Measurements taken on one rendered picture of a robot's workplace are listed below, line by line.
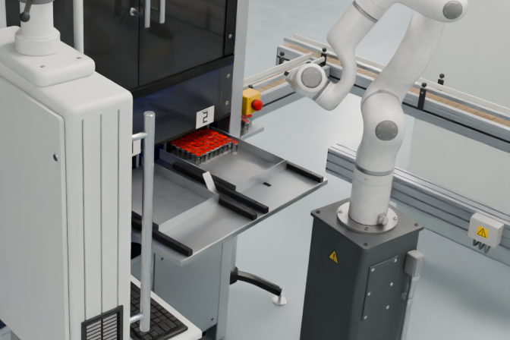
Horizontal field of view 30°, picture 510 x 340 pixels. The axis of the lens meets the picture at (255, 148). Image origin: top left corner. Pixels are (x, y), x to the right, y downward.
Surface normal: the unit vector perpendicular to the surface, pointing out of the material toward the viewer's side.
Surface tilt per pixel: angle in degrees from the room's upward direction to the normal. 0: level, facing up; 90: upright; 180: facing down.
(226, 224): 0
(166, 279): 90
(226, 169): 0
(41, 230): 90
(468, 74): 90
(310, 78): 62
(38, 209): 90
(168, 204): 0
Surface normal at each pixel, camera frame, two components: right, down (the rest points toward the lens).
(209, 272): 0.76, 0.34
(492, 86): -0.64, 0.31
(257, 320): 0.07, -0.89
